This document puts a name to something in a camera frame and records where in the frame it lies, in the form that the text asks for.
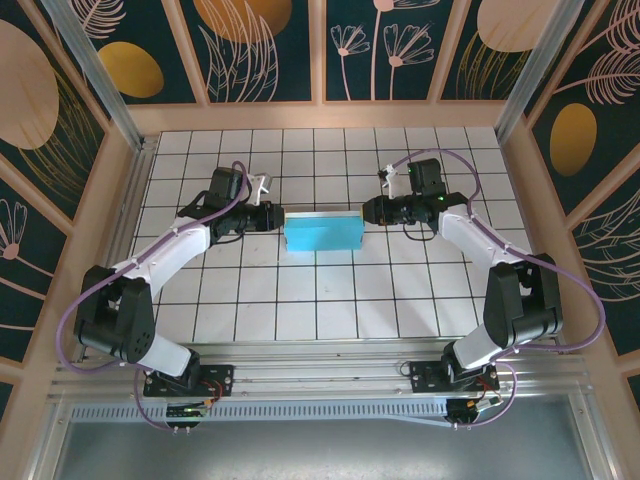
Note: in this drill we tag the white and teal paper box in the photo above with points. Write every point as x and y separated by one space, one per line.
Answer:
322 235

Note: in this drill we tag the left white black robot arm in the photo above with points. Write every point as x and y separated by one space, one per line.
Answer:
170 250

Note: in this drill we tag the grey metal panel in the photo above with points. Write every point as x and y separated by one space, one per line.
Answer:
320 450

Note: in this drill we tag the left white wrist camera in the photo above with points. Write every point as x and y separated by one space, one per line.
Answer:
260 185

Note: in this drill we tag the aluminium table edge rail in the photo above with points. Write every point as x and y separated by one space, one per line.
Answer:
137 175

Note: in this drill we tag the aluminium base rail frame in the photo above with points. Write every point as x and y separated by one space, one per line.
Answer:
325 370

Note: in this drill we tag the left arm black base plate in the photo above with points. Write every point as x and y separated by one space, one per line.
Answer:
220 380

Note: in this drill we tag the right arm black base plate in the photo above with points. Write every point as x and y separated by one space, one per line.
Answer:
425 376

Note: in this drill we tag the aluminium corner post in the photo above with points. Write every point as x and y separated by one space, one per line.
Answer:
95 65
537 65

